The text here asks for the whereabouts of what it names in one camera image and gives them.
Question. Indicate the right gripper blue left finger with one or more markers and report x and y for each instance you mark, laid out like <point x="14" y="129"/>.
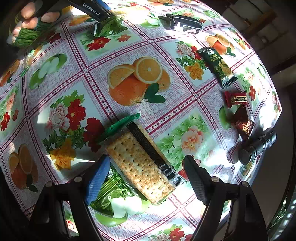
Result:
<point x="88" y="186"/>

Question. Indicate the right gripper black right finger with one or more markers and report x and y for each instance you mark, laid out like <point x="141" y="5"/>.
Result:
<point x="210" y="191"/>

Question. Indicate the green leaf snack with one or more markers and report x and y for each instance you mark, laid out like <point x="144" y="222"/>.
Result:
<point x="109" y="27"/>

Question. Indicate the green striped snack pack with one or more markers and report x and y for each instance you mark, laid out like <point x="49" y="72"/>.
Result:
<point x="117" y="198"/>

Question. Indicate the green-end cracker pack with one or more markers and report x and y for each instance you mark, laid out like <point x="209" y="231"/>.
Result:
<point x="139" y="159"/>

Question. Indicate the left hand green glove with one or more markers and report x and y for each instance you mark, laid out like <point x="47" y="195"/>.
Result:
<point x="31" y="22"/>

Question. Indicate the black flashlight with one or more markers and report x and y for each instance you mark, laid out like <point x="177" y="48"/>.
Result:
<point x="251" y="150"/>

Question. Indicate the dark red triangular pack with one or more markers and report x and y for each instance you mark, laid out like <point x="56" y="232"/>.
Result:
<point x="242" y="123"/>

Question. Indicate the black foil snack pack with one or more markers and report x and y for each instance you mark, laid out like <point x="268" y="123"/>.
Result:
<point x="181" y="23"/>

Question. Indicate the small red candy pack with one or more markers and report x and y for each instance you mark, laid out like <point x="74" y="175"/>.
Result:
<point x="235" y="98"/>

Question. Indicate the floral plastic tablecloth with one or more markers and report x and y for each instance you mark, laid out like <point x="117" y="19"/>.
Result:
<point x="56" y="103"/>

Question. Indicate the dark green snack pack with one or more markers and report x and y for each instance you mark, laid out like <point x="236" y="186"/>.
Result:
<point x="218" y="66"/>

